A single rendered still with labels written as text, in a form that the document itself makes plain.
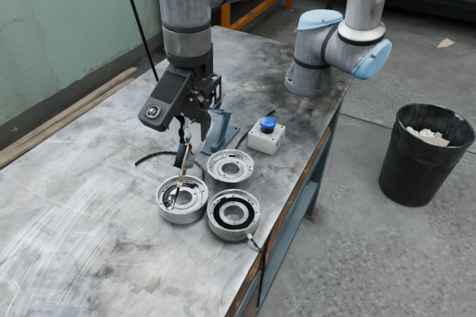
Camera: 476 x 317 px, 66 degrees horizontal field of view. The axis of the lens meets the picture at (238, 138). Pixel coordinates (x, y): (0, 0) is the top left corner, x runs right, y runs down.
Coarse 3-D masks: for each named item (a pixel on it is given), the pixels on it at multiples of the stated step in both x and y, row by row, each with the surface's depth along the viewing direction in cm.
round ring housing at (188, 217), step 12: (168, 180) 77; (192, 180) 78; (156, 192) 74; (180, 192) 76; (192, 192) 76; (204, 192) 76; (192, 204) 73; (204, 204) 72; (168, 216) 71; (180, 216) 70; (192, 216) 71
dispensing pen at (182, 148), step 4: (180, 144) 69; (184, 144) 68; (180, 148) 69; (184, 148) 68; (180, 152) 69; (184, 152) 68; (176, 156) 69; (180, 156) 69; (176, 160) 69; (180, 160) 69; (176, 164) 69; (180, 164) 69; (180, 168) 69; (180, 172) 71; (184, 172) 70; (180, 176) 71; (184, 176) 71; (180, 180) 71; (180, 184) 71; (176, 192) 71; (176, 196) 72
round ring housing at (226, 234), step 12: (228, 192) 75; (240, 192) 75; (228, 204) 73; (240, 204) 74; (252, 204) 74; (240, 216) 75; (216, 228) 68; (252, 228) 69; (228, 240) 70; (240, 240) 70
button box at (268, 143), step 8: (256, 128) 91; (264, 128) 90; (272, 128) 90; (280, 128) 91; (248, 136) 90; (256, 136) 88; (264, 136) 88; (272, 136) 88; (280, 136) 90; (248, 144) 91; (256, 144) 90; (264, 144) 89; (272, 144) 87; (264, 152) 90; (272, 152) 89
